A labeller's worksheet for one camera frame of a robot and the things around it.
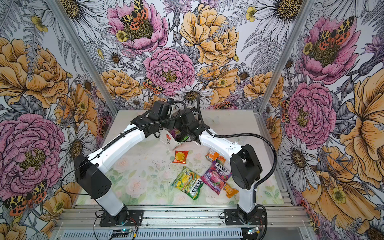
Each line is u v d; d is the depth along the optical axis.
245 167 0.48
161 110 0.62
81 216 0.77
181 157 0.94
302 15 0.75
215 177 0.85
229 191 0.81
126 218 0.71
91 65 0.94
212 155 0.94
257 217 0.73
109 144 0.48
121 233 0.72
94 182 0.50
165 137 0.82
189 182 0.83
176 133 0.96
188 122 0.66
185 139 0.83
